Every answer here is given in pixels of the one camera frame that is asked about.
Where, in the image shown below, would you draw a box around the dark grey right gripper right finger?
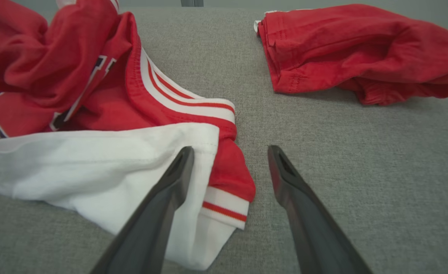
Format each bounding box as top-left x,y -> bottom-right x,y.
268,145 -> 373,274

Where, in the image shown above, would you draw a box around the grey fabric sofa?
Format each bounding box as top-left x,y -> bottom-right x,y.
0,6 -> 448,274

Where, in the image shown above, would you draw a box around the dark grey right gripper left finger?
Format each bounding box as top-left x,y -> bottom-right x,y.
91,147 -> 195,274

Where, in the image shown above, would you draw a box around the red jersey with number print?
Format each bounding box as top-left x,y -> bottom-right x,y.
0,0 -> 256,271

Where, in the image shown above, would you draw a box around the red shorts with white stripe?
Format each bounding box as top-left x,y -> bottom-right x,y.
253,4 -> 448,106

